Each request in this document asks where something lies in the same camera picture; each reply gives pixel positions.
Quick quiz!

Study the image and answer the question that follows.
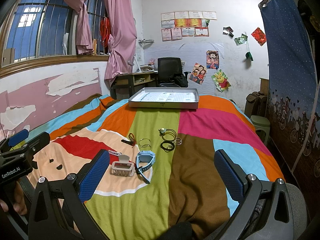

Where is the pink curtain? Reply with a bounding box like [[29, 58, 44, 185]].
[[63, 0, 93, 55], [104, 0, 137, 84]]

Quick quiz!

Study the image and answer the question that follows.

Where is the red square paper decoration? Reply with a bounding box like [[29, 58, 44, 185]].
[[251, 27, 266, 46]]

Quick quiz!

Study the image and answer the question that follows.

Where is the wooden desk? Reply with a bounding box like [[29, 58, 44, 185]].
[[110, 71, 158, 99]]

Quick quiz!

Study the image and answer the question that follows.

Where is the anime character poster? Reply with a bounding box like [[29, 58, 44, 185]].
[[206, 50, 219, 70]]

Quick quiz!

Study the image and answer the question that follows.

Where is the colourful striped bedspread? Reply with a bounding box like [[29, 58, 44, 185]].
[[27, 95, 283, 239]]

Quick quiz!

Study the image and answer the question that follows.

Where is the winnie the pooh poster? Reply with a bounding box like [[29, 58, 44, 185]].
[[212, 69, 231, 92]]

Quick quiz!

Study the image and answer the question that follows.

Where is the black hair tie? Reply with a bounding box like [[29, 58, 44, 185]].
[[160, 141, 175, 152]]

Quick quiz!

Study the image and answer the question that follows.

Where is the person left hand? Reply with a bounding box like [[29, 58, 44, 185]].
[[4, 181, 27, 216]]

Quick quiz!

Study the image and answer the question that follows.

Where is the grey shallow tray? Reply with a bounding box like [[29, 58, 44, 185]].
[[129, 87, 200, 109]]

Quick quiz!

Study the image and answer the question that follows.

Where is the blue starry hanging cloth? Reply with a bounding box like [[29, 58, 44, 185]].
[[259, 0, 319, 183]]

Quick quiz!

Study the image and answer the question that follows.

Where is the pink curtain right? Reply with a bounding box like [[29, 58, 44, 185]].
[[104, 0, 137, 84]]

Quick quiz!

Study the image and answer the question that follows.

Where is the green plastic stool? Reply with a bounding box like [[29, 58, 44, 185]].
[[250, 115, 271, 145]]

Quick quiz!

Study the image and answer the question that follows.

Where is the barred window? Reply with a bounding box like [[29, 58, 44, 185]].
[[1, 0, 108, 68]]

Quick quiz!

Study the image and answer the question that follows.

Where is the black office chair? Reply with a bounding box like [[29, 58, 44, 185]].
[[157, 57, 190, 88]]

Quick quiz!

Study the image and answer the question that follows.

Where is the cartoon family poster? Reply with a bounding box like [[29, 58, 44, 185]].
[[189, 63, 207, 85]]

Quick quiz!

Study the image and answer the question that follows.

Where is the beige hair claw clip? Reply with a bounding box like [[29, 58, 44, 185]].
[[111, 154, 135, 177]]

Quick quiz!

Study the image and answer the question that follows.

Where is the dark brown bag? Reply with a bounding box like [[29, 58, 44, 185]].
[[244, 92, 268, 118]]

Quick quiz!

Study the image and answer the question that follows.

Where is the flower bead hair tie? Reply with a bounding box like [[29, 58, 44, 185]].
[[158, 127, 178, 143]]

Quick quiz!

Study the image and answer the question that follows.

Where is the wall certificates cluster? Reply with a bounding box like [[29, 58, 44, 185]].
[[161, 10, 217, 42]]

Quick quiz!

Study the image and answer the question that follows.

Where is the pink curtain left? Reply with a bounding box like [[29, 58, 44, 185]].
[[63, 0, 93, 55]]

